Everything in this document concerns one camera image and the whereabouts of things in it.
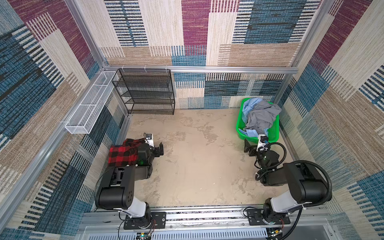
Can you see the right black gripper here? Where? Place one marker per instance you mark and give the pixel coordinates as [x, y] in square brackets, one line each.
[253, 148]

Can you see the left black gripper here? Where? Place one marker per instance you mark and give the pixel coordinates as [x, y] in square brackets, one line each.
[156, 150]

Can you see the grey long sleeve shirt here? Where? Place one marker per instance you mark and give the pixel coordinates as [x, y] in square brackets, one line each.
[262, 117]

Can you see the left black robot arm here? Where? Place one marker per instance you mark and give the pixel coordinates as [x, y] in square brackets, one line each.
[117, 187]

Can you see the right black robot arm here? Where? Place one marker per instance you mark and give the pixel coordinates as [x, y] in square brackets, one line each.
[309, 184]

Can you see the green plastic basket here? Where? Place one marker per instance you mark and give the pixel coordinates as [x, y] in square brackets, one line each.
[273, 132]

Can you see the red black plaid folded shirt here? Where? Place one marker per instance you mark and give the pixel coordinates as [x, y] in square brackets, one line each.
[125, 154]

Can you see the light blue shirt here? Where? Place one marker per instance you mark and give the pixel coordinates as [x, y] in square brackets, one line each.
[247, 107]

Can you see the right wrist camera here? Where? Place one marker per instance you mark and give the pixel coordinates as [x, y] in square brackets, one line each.
[263, 142]

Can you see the black wire shelf rack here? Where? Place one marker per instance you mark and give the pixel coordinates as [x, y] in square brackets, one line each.
[146, 91]

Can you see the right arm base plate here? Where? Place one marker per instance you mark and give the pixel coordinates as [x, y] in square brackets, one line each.
[257, 217]

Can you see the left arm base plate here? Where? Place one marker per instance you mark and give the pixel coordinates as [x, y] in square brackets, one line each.
[155, 220]

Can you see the aluminium front rail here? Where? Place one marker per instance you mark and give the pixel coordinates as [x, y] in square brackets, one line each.
[200, 217]

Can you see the white wire mesh basket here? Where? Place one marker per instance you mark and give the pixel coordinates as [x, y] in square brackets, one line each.
[86, 114]

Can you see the white slotted cable duct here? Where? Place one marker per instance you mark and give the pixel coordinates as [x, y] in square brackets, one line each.
[219, 234]

